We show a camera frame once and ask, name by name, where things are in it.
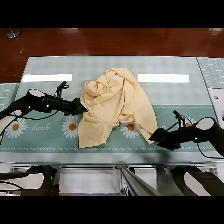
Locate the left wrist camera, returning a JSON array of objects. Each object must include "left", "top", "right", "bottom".
[{"left": 54, "top": 80, "right": 71, "bottom": 100}]

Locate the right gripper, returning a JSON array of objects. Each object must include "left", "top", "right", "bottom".
[{"left": 148, "top": 128, "right": 183, "bottom": 151}]

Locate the silver frame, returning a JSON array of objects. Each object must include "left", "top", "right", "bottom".
[{"left": 0, "top": 161, "right": 224, "bottom": 197}]

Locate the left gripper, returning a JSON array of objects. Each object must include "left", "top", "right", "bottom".
[{"left": 60, "top": 97, "right": 89, "bottom": 116}]

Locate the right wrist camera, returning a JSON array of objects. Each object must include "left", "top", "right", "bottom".
[{"left": 172, "top": 109, "right": 188, "bottom": 130}]

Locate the pale yellow shirt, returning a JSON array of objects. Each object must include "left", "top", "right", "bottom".
[{"left": 77, "top": 67, "right": 159, "bottom": 150}]

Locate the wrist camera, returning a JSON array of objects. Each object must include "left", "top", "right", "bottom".
[
  {"left": 172, "top": 109, "right": 188, "bottom": 130},
  {"left": 54, "top": 80, "right": 71, "bottom": 100}
]

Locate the black cable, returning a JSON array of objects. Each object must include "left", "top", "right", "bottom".
[
  {"left": 195, "top": 142, "right": 224, "bottom": 160},
  {"left": 19, "top": 109, "right": 60, "bottom": 122}
]

